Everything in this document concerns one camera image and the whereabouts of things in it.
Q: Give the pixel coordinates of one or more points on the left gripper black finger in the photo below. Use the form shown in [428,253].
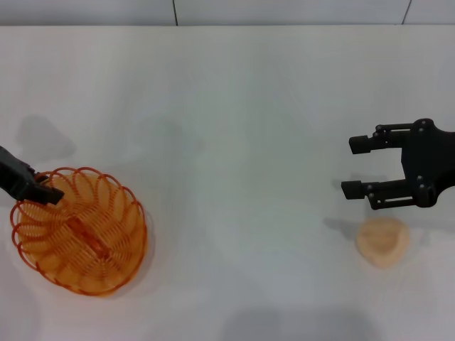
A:
[48,194]

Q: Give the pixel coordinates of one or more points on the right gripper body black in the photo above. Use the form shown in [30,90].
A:
[432,156]

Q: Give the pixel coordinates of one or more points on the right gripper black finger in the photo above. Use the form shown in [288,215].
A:
[352,190]
[359,144]

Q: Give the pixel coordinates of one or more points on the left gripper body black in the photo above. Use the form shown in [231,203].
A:
[16,175]

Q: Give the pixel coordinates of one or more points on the pale round bread bun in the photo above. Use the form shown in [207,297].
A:
[382,243]

